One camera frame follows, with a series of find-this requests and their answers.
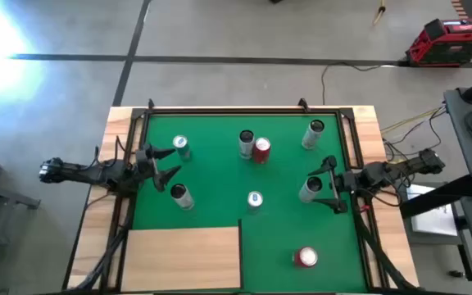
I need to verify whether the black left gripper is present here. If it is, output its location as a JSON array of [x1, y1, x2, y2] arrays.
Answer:
[[135, 143, 183, 193]]

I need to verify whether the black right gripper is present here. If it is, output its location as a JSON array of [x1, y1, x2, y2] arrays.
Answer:
[[307, 155, 362, 215]]

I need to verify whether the white Celsius Arctic Vibe can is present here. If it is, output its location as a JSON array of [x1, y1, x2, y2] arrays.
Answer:
[[298, 176, 324, 204]]

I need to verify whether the teal slim beverage can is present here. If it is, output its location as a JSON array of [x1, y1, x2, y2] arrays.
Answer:
[[172, 134, 193, 161]]

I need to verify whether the white Celsius Tropical Vibe can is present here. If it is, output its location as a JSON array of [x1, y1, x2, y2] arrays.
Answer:
[[301, 119, 326, 151], [238, 129, 256, 160]]

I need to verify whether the red cola can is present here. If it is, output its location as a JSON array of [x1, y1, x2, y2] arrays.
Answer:
[[252, 137, 272, 165], [293, 246, 319, 270]]

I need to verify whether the blue silver slim can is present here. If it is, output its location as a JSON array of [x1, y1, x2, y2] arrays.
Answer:
[[247, 190, 265, 213]]

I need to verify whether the wooden shelf board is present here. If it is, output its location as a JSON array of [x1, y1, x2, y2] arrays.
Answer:
[[120, 226, 242, 293]]

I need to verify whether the green table mat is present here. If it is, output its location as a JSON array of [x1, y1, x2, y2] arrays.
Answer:
[[131, 114, 369, 293]]

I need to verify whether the white board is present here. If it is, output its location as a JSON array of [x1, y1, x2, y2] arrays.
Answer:
[[407, 184, 461, 238]]

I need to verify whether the grey equipment cart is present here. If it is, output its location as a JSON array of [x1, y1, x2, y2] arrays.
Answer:
[[442, 67, 472, 295]]

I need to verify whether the red black tool case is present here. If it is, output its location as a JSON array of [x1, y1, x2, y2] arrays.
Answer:
[[404, 17, 472, 68]]

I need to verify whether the black aluminium table frame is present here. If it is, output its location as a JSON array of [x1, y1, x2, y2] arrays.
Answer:
[[98, 98, 384, 294]]

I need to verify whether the yellow cable bundle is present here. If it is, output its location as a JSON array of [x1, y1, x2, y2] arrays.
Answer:
[[381, 105, 446, 136]]

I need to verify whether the black floor cable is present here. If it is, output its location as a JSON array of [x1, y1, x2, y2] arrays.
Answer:
[[320, 61, 401, 107]]

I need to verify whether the yellow hanging cord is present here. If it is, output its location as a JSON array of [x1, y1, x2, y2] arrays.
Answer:
[[373, 0, 387, 26]]

